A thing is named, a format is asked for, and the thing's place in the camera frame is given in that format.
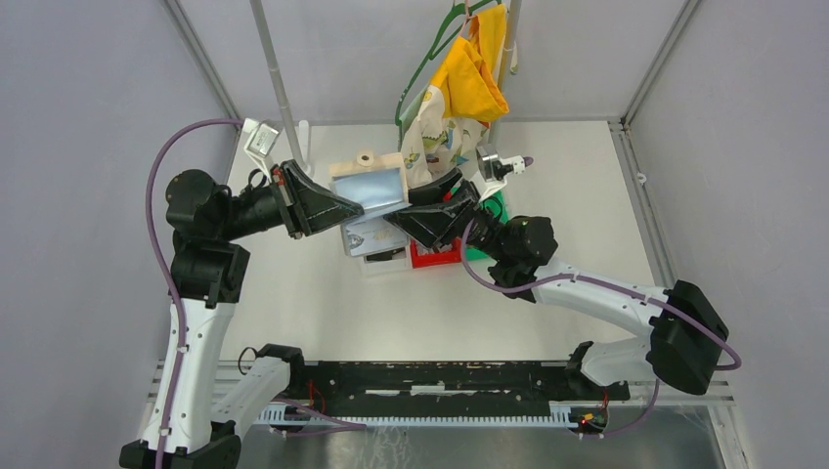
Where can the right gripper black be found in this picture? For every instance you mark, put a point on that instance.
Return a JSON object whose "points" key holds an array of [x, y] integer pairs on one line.
{"points": [[438, 226]]}

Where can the metal rack pole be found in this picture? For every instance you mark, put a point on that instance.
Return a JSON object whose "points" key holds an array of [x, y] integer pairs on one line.
{"points": [[512, 10], [266, 40]]}

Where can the black card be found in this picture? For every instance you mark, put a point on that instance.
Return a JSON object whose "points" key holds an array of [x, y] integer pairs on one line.
{"points": [[385, 256]]}

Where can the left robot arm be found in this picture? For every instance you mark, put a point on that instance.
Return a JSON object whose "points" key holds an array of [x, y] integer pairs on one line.
{"points": [[189, 427]]}

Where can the beige card holder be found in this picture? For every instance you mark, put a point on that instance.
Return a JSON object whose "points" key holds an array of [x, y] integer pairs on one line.
{"points": [[379, 185]]}

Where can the yellow patterned garment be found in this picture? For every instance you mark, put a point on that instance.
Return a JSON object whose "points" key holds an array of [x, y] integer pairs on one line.
{"points": [[453, 113]]}

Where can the left white rack foot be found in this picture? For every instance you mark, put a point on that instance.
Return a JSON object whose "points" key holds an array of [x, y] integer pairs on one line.
{"points": [[302, 155]]}

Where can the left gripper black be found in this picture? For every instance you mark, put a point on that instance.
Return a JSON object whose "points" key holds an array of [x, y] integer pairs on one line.
{"points": [[306, 206]]}

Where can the white slotted cable duct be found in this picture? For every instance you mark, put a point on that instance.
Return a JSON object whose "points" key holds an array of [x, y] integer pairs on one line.
{"points": [[556, 417]]}

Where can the red plastic bin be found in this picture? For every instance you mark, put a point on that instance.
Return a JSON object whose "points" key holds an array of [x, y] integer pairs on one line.
{"points": [[422, 257]]}

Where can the green plastic bin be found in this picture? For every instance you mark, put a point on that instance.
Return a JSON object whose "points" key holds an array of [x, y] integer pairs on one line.
{"points": [[495, 206]]}

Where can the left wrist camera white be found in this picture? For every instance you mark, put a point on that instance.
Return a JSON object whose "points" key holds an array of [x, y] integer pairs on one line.
{"points": [[257, 140]]}

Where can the left metal rack pole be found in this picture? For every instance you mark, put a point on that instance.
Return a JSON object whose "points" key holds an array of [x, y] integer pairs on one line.
{"points": [[266, 40]]}

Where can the green clothes hanger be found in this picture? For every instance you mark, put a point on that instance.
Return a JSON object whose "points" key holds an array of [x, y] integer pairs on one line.
{"points": [[448, 27]]}

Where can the clear plastic bin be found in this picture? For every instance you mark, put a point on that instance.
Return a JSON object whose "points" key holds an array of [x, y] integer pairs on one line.
{"points": [[386, 268]]}

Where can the right metal rack pole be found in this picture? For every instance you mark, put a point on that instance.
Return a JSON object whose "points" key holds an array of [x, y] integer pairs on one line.
{"points": [[512, 10]]}

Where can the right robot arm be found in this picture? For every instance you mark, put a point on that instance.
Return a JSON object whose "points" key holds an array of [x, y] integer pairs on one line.
{"points": [[676, 335]]}

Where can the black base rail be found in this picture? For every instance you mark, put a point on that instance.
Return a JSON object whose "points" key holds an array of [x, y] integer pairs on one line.
{"points": [[445, 389]]}

